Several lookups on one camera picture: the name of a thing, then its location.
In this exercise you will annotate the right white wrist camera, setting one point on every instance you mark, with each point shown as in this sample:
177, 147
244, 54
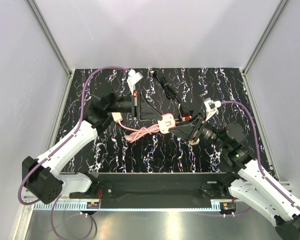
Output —
211, 108

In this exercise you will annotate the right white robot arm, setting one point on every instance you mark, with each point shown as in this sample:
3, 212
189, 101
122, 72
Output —
249, 181

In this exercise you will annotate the white pink power strip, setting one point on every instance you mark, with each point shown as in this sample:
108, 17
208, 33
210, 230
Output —
117, 116

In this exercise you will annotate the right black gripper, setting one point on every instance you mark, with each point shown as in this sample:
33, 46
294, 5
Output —
191, 129

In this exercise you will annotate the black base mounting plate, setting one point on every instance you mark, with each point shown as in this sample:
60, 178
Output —
198, 185

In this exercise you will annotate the grey cable duct rail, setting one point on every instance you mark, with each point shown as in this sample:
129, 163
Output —
84, 205

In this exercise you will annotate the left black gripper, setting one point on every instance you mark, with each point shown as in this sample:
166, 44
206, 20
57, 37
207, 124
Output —
141, 107

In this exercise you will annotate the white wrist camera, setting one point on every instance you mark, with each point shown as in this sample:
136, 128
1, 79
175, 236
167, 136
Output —
211, 108
133, 78

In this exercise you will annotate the beige red power strip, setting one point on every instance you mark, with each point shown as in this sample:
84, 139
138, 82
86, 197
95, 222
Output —
187, 117

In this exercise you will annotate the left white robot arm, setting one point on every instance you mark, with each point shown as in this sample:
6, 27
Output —
43, 176

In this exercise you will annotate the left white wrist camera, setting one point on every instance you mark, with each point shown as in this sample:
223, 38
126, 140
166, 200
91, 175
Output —
133, 78

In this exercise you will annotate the pink plug adapter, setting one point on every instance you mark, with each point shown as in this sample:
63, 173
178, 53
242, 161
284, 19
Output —
168, 121

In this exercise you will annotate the black smart plug adapter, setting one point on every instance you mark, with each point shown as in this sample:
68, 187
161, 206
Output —
186, 109

